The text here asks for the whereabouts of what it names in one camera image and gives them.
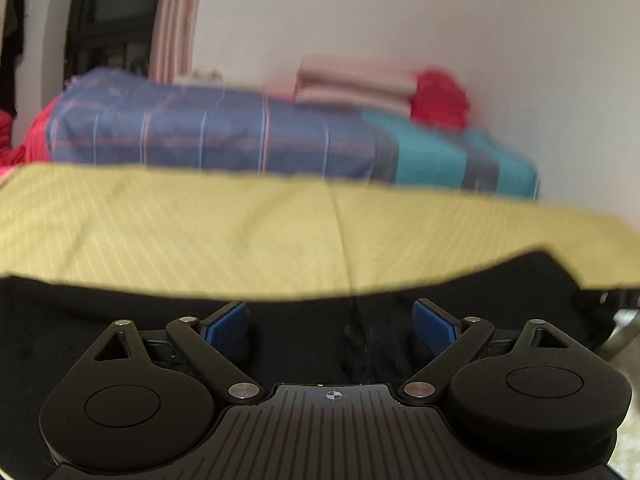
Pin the folded red cloth stack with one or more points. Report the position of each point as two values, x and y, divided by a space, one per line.
439 101

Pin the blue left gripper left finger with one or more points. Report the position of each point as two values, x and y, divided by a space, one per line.
226 328

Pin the blue plaid folded duvet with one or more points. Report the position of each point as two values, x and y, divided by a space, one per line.
110 117

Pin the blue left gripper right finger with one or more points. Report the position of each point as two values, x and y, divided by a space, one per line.
435 327

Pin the black knit pants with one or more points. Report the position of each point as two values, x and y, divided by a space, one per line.
46 328

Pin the red pillow behind duvet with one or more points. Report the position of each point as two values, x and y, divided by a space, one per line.
34 146

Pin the folded pink cloth stack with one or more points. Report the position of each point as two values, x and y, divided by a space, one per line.
330 80

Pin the yellow quilted blanket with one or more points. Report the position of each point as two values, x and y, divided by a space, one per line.
227 236

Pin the pink striped curtain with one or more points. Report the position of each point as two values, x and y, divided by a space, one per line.
172 39

